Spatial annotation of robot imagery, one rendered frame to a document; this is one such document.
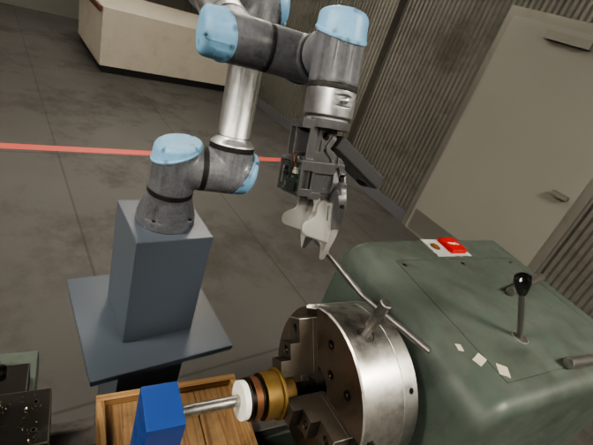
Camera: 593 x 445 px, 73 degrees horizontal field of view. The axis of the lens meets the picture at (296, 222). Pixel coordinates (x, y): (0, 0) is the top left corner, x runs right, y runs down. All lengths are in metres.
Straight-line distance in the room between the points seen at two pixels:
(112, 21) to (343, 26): 5.85
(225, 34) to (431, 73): 3.90
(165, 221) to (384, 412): 0.67
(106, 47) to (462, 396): 6.12
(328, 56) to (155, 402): 0.58
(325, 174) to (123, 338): 0.85
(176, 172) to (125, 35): 5.48
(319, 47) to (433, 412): 0.65
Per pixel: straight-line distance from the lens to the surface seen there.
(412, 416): 0.82
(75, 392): 2.11
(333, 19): 0.62
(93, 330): 1.31
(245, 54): 0.66
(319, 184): 0.60
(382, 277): 0.92
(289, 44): 0.68
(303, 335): 0.80
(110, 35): 6.41
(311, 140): 0.60
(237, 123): 1.04
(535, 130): 3.81
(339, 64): 0.60
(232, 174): 1.04
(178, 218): 1.07
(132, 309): 1.19
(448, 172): 4.14
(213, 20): 0.65
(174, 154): 1.00
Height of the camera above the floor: 1.71
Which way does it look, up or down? 28 degrees down
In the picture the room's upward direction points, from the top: 20 degrees clockwise
